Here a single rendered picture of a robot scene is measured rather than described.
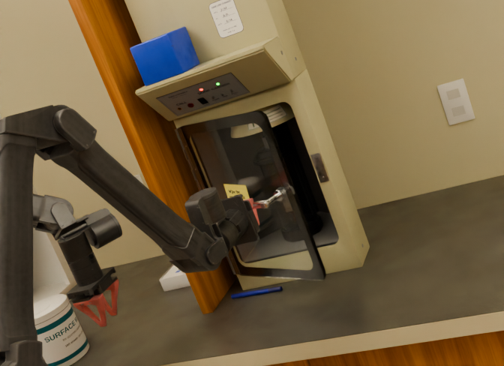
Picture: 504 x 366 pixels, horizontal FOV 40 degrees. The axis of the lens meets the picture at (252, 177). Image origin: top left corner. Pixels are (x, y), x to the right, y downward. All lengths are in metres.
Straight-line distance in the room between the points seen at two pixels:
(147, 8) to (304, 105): 0.42
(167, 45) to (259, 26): 0.20
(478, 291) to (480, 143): 0.65
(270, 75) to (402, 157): 0.63
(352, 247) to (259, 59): 0.50
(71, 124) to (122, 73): 0.58
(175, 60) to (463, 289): 0.75
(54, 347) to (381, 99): 1.07
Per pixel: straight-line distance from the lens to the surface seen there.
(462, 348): 1.43
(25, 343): 1.02
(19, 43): 2.39
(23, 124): 1.07
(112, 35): 1.67
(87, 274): 1.49
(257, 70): 1.49
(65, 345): 1.82
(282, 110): 1.64
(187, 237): 1.26
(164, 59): 1.53
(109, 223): 1.51
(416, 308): 1.43
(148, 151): 1.65
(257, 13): 1.55
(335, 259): 1.68
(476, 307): 1.38
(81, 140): 1.10
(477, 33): 1.92
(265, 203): 1.47
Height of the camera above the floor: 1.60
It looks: 13 degrees down
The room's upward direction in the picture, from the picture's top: 21 degrees counter-clockwise
